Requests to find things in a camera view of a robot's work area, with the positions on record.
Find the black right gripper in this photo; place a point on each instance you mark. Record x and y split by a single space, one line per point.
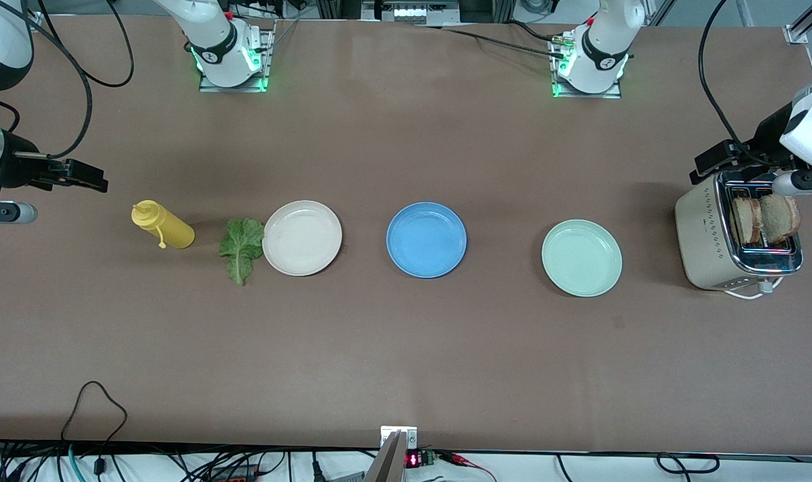
19 164

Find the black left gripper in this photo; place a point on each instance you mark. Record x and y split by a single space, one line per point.
767 136

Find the brown bread slice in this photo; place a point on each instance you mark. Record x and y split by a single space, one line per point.
780 217
747 219

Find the yellow squeeze bottle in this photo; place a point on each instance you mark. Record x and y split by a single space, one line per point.
171 231

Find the green lettuce leaf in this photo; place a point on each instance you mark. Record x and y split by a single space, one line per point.
239 244

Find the pale green round plate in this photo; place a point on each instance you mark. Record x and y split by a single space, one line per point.
582 258

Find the white round plate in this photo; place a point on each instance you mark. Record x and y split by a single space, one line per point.
302 237

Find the blue round plate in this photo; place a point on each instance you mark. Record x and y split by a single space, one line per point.
426 239

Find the beige chrome toaster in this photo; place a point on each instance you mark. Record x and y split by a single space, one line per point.
703 234

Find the black power strip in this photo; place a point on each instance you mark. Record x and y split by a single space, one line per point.
235 474

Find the white background device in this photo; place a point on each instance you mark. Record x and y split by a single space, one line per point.
409 13

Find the red display electronics module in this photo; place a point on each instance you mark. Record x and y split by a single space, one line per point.
419 459

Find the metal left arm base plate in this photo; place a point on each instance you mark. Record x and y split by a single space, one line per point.
590 95

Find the aluminium frame profile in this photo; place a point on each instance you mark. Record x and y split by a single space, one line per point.
797 33

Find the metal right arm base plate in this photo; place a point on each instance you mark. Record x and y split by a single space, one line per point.
266 67

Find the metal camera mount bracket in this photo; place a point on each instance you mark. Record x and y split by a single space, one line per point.
392 462

